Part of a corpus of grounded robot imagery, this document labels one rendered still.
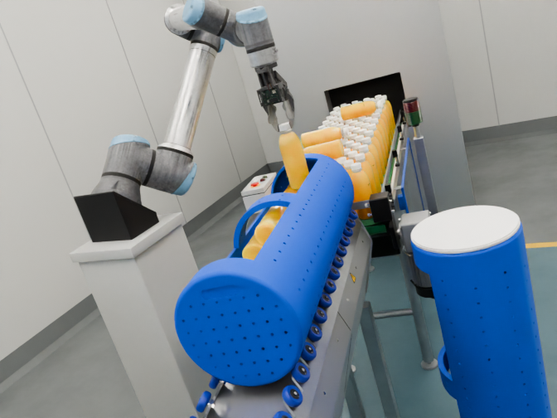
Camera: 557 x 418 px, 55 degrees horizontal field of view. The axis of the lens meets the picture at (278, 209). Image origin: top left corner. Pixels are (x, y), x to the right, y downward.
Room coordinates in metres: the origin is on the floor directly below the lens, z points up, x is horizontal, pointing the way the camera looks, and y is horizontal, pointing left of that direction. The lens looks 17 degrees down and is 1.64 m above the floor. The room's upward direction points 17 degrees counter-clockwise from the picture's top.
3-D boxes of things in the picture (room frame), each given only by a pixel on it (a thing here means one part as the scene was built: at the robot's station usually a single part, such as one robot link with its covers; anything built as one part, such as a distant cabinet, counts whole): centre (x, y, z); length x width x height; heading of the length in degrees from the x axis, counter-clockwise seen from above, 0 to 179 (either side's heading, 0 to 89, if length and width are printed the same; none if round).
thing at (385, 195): (1.85, -0.36, 0.95); 0.10 x 0.07 x 0.10; 70
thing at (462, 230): (1.31, -0.46, 1.03); 0.28 x 0.28 x 0.01
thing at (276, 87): (1.69, -0.09, 1.50); 0.09 x 0.08 x 0.12; 160
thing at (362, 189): (1.94, -0.32, 1.00); 0.07 x 0.07 x 0.19
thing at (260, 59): (1.70, -0.09, 1.58); 0.10 x 0.09 x 0.05; 70
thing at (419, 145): (2.11, -0.63, 0.55); 0.04 x 0.04 x 1.10; 70
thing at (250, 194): (2.17, 0.05, 1.05); 0.20 x 0.10 x 0.10; 160
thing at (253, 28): (1.70, -0.09, 1.67); 0.10 x 0.09 x 0.12; 16
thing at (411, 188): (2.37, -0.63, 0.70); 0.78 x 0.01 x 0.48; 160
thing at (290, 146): (1.72, -0.10, 1.25); 0.07 x 0.07 x 0.19
